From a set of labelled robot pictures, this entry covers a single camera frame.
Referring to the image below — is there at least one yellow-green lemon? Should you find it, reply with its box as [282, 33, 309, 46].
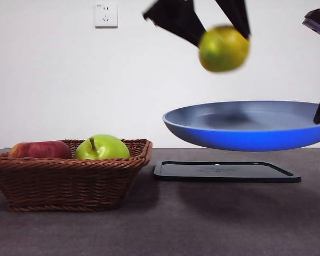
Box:
[198, 25, 251, 73]

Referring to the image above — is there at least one blue round plate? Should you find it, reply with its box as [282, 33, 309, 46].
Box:
[162, 100, 320, 152]

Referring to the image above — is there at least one brown wicker basket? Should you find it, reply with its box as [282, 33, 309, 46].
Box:
[0, 138, 153, 213]

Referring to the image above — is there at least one black rectangular tray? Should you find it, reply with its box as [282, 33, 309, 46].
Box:
[152, 161, 302, 183]

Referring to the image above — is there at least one green apple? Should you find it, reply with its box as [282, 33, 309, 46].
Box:
[74, 134, 131, 161]

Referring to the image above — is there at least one red apple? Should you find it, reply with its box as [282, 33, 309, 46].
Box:
[9, 141, 72, 160]

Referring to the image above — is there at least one white wall outlet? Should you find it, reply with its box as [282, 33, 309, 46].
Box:
[94, 3, 118, 29]

